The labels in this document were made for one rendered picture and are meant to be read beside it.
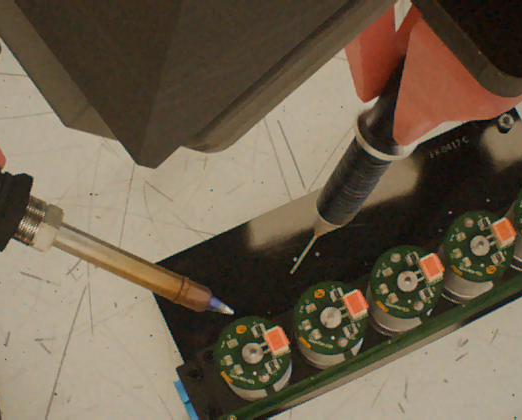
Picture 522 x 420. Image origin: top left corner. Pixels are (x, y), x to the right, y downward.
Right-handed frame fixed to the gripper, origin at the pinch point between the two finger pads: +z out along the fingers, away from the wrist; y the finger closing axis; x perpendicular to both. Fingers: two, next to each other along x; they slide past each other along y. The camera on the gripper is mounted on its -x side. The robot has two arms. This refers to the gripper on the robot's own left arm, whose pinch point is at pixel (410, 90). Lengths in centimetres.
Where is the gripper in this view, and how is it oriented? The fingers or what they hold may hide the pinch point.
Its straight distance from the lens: 26.3
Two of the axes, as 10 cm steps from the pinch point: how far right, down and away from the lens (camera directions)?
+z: -2.0, 4.3, 8.8
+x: 7.7, -4.9, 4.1
